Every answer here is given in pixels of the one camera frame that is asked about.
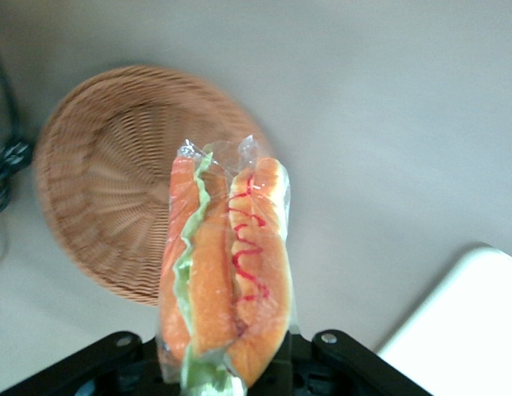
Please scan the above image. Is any plastic-wrapped sandwich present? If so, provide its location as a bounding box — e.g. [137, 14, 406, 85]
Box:
[157, 133, 296, 396]

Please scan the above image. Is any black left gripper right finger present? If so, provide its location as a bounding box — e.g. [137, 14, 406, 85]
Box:
[287, 328, 442, 396]

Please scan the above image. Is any beige plastic tray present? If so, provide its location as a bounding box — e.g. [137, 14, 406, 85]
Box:
[372, 242, 512, 396]

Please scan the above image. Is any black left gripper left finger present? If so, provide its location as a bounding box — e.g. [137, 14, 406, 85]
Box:
[0, 329, 166, 396]

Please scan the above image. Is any round brown wicker basket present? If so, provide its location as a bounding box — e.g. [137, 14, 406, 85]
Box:
[31, 63, 278, 309]

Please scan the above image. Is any black cable bundle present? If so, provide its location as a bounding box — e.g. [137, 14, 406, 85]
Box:
[0, 35, 35, 266]

